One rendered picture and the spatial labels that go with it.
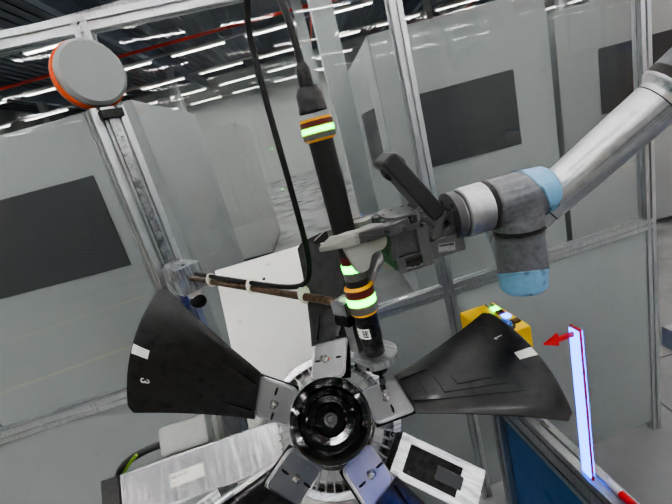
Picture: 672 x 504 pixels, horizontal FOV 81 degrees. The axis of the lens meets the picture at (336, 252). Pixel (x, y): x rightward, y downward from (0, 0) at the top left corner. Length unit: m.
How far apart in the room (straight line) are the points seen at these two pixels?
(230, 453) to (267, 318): 0.30
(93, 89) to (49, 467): 1.20
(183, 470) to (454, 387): 0.49
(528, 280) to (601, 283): 1.20
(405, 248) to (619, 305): 1.48
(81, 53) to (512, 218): 1.00
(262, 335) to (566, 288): 1.22
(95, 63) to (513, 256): 1.01
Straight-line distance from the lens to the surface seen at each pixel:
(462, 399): 0.66
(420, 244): 0.56
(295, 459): 0.67
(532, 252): 0.65
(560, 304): 1.77
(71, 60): 1.17
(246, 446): 0.80
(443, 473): 0.78
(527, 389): 0.69
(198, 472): 0.82
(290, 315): 0.94
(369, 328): 0.59
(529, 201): 0.63
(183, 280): 1.06
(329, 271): 0.74
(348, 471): 0.65
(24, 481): 1.79
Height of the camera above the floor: 1.60
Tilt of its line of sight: 16 degrees down
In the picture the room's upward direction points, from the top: 15 degrees counter-clockwise
